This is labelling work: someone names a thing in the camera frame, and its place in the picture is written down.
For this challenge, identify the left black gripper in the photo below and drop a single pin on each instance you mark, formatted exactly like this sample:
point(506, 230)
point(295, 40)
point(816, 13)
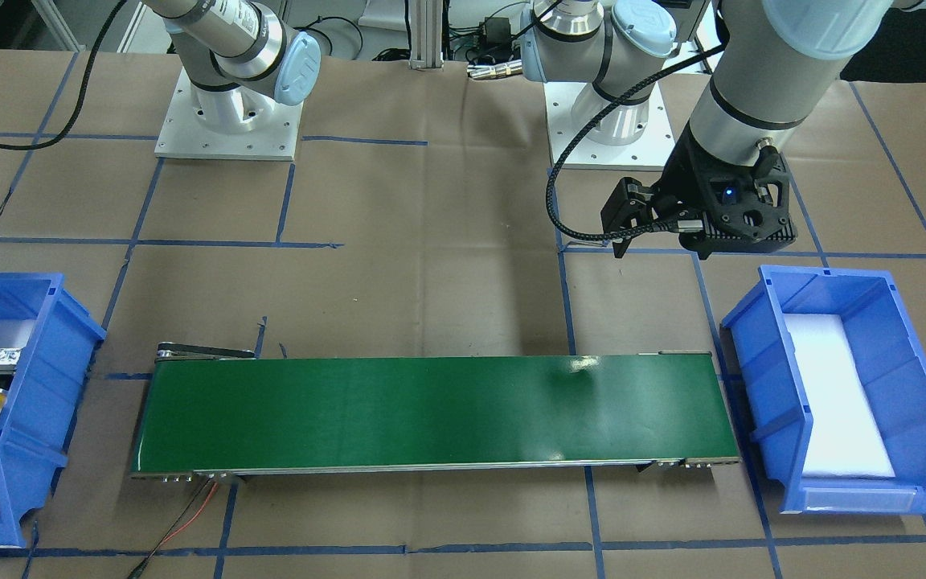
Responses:
point(682, 178)

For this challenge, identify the yellow push button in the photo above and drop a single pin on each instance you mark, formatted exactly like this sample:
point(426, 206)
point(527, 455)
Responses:
point(9, 360)

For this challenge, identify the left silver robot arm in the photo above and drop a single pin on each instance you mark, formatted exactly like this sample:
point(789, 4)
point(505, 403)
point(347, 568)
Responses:
point(776, 60)

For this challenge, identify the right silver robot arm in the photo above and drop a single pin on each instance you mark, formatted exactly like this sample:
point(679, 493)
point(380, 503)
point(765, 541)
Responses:
point(100, 173)

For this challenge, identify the blue plastic bin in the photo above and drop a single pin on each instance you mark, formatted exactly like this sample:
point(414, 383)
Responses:
point(37, 418)
point(891, 363)

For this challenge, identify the green conveyor belt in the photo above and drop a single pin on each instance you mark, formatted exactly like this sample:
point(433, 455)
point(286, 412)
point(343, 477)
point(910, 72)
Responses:
point(366, 415)

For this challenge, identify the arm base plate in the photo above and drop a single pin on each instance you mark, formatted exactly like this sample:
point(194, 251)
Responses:
point(637, 137)
point(232, 125)

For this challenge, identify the aluminium frame post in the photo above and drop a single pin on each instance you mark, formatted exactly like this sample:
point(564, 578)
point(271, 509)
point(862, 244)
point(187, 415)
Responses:
point(426, 23)

